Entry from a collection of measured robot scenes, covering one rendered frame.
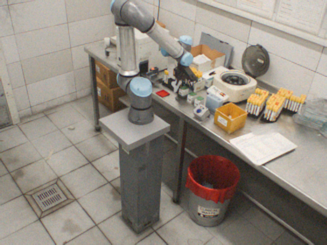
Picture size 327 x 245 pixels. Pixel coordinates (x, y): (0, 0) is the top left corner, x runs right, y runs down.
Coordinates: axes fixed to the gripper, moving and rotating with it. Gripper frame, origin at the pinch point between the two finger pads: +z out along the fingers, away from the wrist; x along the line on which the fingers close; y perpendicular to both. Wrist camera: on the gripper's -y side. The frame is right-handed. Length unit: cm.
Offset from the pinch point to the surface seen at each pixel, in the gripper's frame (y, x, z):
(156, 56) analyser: 38.2, -7.3, -6.8
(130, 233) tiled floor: -12, 52, 94
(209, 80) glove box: -1.3, -22.3, -0.6
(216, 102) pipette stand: -25.5, -3.6, -2.5
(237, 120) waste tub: -44.2, -0.6, -1.7
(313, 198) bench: -100, 9, 6
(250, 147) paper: -60, 6, 5
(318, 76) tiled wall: -57, -57, -18
